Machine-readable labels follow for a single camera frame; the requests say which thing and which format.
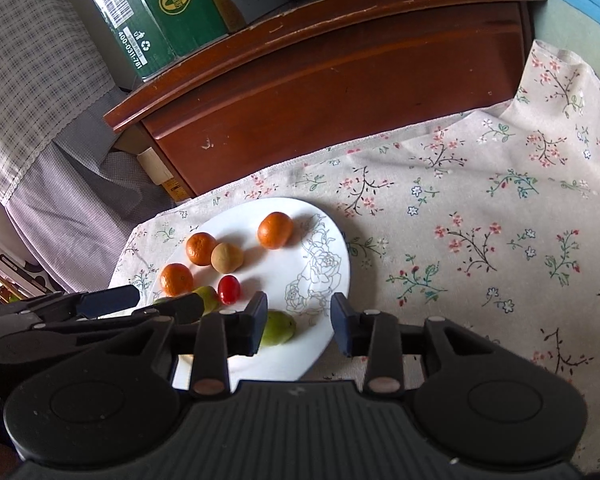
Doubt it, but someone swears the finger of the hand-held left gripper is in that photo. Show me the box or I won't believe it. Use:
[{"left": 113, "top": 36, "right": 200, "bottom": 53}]
[
  {"left": 0, "top": 285, "right": 141, "bottom": 332},
  {"left": 75, "top": 293, "right": 205, "bottom": 335}
]

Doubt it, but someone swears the tan round longan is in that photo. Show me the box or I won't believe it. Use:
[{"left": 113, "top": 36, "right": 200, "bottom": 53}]
[{"left": 211, "top": 242, "right": 244, "bottom": 275}]

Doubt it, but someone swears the white plate with flower drawing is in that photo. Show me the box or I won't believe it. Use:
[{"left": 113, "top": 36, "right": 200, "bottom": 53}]
[{"left": 107, "top": 197, "right": 351, "bottom": 391}]

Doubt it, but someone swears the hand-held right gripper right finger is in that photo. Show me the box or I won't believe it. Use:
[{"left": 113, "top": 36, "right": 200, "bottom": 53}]
[{"left": 330, "top": 292, "right": 497, "bottom": 395}]

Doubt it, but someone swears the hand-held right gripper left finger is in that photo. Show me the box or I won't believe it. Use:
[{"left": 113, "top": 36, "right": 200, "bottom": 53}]
[{"left": 102, "top": 291, "right": 270, "bottom": 400}]

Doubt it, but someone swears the pale green bed sheet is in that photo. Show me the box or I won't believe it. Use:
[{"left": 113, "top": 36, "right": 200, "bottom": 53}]
[{"left": 530, "top": 0, "right": 600, "bottom": 78}]

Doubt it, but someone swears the brown wooden headboard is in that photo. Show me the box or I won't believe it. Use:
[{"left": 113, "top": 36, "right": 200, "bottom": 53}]
[{"left": 103, "top": 0, "right": 549, "bottom": 199}]

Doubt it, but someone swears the green and red jujube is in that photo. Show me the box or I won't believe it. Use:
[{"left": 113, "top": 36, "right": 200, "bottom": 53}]
[{"left": 192, "top": 285, "right": 221, "bottom": 313}]

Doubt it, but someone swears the orange mandarin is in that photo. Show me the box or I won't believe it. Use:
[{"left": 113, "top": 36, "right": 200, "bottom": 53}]
[
  {"left": 159, "top": 263, "right": 194, "bottom": 297},
  {"left": 185, "top": 232, "right": 218, "bottom": 267},
  {"left": 257, "top": 212, "right": 294, "bottom": 250}
]

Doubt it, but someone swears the green carton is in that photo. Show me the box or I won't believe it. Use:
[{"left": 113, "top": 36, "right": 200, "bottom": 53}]
[{"left": 72, "top": 0, "right": 231, "bottom": 81}]

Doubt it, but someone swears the red cherry tomato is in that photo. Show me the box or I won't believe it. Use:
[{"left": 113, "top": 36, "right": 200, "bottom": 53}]
[{"left": 217, "top": 275, "right": 242, "bottom": 306}]

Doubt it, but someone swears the grey checkered cloth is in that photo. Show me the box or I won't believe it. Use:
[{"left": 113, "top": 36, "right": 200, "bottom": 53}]
[{"left": 0, "top": 0, "right": 117, "bottom": 206}]

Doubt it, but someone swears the floral tablecloth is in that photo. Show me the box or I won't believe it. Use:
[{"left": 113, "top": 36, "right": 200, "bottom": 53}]
[{"left": 107, "top": 40, "right": 600, "bottom": 480}]

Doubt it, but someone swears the cardboard box with yellow label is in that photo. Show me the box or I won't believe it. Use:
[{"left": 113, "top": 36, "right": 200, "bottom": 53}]
[{"left": 114, "top": 125, "right": 192, "bottom": 202}]

